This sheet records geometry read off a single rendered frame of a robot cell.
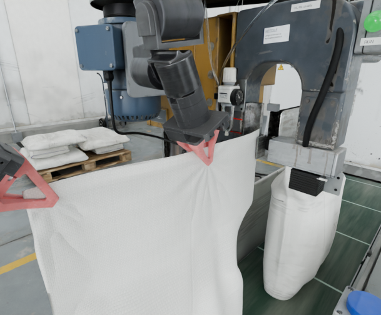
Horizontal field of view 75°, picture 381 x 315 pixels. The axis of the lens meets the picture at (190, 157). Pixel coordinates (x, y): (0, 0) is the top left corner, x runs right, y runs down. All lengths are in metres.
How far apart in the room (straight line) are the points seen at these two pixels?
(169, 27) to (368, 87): 3.04
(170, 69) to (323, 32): 0.30
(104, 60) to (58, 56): 4.98
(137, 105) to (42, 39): 4.92
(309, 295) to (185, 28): 1.07
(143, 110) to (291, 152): 0.38
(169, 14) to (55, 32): 5.30
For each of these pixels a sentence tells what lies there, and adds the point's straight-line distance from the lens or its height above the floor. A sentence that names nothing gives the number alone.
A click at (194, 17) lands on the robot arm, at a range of 0.37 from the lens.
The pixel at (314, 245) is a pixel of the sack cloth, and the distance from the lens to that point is 1.04.
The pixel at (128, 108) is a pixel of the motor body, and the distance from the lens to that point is 0.67.
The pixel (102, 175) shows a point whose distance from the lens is 0.37.
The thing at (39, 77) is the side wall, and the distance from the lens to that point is 5.47.
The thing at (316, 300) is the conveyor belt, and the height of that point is 0.38.
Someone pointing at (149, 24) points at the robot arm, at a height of 1.27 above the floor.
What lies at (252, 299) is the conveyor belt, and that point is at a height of 0.38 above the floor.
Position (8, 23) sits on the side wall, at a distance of 5.46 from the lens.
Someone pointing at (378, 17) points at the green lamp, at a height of 1.29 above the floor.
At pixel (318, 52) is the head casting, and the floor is 1.24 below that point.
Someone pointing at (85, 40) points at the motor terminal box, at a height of 1.28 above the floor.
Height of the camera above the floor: 1.21
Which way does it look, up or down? 19 degrees down
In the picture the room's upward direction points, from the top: straight up
